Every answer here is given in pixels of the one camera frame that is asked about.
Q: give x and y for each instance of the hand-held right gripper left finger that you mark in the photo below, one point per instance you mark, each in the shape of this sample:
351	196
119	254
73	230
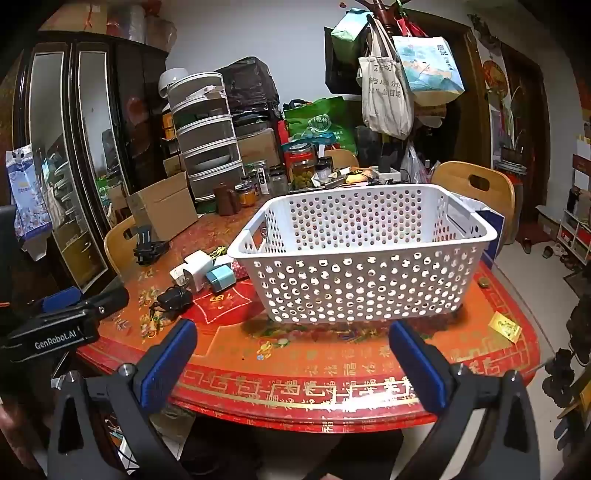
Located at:
166	369

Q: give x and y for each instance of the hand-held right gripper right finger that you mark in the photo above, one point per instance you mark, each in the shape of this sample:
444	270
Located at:
422	371

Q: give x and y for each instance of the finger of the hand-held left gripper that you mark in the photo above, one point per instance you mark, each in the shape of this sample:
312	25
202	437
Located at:
60	297
111	300

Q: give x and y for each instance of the black charger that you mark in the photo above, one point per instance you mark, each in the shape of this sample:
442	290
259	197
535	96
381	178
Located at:
173	298

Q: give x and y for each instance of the white cube charger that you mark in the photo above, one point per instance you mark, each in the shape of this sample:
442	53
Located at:
199	270

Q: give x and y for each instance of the teal charger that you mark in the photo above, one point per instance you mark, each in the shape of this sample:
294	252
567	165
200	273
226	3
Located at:
221	279

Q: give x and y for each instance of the white perforated plastic basket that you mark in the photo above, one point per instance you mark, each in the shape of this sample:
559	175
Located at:
369	277

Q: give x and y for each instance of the small white charger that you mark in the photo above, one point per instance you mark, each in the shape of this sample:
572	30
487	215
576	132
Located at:
222	261

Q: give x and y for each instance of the red packet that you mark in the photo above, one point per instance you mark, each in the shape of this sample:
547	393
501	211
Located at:
241	271

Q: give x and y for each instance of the wooden chair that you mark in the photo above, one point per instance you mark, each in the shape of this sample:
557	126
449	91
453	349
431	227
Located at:
496	194
341	158
119	247

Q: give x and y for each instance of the black clip holder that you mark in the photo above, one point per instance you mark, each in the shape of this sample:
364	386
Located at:
148	249

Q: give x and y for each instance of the open cardboard box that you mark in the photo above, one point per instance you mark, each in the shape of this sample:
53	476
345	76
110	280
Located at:
161	207

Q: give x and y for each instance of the blue and white plastic bag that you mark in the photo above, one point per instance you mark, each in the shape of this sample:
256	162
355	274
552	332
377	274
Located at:
25	194

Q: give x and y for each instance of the brown jar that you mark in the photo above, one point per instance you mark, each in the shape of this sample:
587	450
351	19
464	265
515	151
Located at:
225	199

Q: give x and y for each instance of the blue and white box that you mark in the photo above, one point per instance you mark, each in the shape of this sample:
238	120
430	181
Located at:
491	230

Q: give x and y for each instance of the orange jar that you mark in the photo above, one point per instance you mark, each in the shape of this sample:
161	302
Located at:
247	196

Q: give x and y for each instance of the dark mirrored wardrobe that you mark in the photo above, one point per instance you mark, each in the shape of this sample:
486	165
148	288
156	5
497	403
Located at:
134	115

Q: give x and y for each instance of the plastic drawer tower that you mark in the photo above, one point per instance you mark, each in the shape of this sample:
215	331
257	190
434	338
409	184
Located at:
205	138

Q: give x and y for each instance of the empty glass jar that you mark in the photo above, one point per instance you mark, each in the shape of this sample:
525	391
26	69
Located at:
278	183
257	170

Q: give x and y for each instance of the white power strip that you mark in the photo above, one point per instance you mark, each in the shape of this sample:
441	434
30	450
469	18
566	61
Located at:
385	174

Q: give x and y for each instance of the clear plastic bag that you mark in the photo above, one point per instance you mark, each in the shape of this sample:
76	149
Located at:
413	166

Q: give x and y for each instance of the white shoe rack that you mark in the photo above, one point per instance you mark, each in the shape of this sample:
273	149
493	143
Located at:
575	233

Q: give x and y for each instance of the closed cardboard box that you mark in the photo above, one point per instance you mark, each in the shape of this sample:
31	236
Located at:
258	147

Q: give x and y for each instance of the small dark jar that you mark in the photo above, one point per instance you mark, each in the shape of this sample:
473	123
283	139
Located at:
324	170

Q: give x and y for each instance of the white round container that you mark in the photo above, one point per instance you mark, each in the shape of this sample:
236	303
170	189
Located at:
173	81

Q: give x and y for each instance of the red lid olive jar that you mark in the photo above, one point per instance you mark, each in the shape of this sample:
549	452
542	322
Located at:
302	168

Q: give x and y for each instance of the black bag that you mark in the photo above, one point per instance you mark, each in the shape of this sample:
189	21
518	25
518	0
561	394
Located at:
251	83

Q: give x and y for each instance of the wooden door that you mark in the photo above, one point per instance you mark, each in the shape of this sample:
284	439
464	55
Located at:
475	115

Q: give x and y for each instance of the green shopping bag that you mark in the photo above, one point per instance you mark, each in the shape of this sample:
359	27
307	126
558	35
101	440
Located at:
323	120

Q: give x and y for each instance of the plastic wrapped bundle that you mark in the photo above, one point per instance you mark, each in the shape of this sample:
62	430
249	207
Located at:
138	25

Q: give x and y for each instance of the beige tote bag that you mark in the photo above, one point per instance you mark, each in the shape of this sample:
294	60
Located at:
385	97

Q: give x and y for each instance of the blue printed shopping bag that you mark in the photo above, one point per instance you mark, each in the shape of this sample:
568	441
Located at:
427	64

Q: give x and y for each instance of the green paper bag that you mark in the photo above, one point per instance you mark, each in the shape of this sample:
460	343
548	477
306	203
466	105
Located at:
348	32

